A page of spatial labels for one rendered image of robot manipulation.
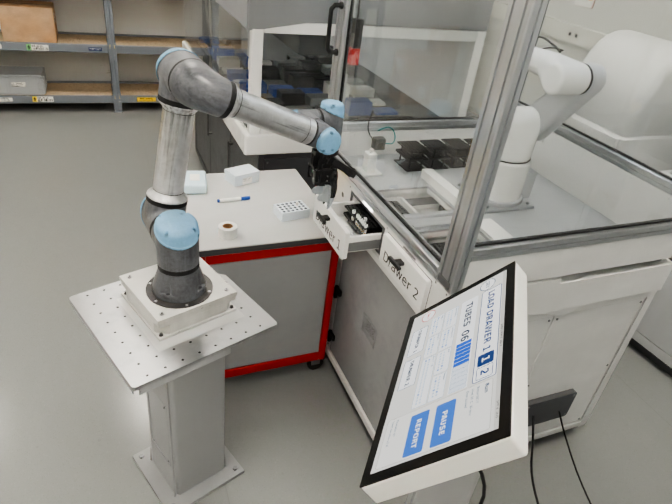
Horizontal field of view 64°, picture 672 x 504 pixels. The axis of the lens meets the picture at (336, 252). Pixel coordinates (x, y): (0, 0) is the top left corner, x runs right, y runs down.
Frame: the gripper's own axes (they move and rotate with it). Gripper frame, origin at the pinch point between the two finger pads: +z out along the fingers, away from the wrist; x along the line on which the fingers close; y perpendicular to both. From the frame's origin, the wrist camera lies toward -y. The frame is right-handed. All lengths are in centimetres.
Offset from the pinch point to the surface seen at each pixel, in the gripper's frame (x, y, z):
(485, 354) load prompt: 96, 8, -19
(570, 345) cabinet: 54, -78, 37
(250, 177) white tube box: -59, 12, 18
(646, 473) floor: 79, -123, 97
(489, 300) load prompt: 82, -4, -19
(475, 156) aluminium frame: 50, -16, -38
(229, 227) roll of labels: -19.7, 29.8, 18.0
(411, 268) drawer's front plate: 36.8, -14.1, 5.0
